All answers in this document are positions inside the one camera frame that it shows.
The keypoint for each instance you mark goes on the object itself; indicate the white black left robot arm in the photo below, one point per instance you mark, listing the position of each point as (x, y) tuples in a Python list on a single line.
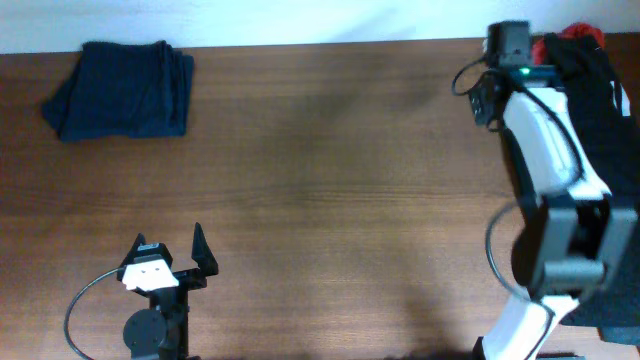
[(161, 331)]

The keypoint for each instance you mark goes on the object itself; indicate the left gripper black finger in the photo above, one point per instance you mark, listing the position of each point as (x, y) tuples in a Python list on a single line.
[(202, 254), (133, 252)]

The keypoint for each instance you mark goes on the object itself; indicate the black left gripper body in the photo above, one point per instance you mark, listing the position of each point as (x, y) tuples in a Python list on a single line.
[(187, 278)]

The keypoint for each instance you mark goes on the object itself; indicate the red garment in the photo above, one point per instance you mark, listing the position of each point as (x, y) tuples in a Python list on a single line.
[(575, 31)]

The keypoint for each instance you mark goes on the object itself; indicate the folded navy blue garment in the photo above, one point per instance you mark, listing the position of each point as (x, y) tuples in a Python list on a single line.
[(137, 91)]

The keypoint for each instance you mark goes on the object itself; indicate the black garment pile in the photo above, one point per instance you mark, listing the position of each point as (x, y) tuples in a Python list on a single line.
[(611, 142)]

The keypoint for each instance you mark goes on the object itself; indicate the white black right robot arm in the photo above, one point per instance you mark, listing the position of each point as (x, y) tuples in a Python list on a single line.
[(573, 145)]

